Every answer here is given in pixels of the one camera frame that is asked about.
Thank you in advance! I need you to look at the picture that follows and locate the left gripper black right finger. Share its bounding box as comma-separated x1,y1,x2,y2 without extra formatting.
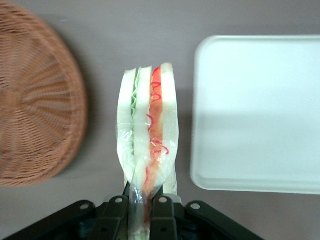
150,195,181,240

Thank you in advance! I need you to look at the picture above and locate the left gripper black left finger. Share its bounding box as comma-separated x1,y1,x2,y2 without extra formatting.
92,195,131,240

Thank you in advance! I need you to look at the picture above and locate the plastic sandwich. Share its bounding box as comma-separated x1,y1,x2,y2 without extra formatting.
115,62,181,240

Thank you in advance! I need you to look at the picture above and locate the cream white plastic tray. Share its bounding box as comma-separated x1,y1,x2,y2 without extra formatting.
189,34,320,195

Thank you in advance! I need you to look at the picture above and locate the large brown wicker basket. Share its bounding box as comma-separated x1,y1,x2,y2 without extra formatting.
0,1,89,188

